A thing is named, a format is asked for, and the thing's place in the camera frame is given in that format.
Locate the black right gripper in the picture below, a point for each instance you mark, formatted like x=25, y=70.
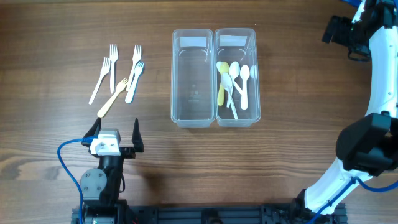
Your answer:
x=343, y=23

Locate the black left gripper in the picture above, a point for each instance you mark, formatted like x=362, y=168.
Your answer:
x=129, y=152

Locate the pale blue plastic fork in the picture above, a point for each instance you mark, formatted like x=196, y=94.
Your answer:
x=137, y=72

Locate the white plastic fork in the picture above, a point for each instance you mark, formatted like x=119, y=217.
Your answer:
x=104, y=71
x=135, y=59
x=113, y=56

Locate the beige plastic spoon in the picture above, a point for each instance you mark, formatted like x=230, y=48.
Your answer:
x=220, y=99

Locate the white thin plastic spoon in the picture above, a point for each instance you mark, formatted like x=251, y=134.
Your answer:
x=227, y=83

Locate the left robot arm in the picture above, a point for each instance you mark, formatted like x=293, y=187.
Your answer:
x=101, y=186

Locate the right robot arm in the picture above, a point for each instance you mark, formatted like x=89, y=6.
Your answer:
x=368, y=147

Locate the clear plastic container left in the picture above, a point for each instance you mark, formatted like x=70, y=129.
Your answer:
x=192, y=78

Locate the clear plastic container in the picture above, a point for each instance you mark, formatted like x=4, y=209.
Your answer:
x=192, y=78
x=239, y=44

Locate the clear plastic container right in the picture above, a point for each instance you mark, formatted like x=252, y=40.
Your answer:
x=239, y=44

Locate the beige plastic fork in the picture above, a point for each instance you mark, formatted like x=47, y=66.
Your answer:
x=119, y=88

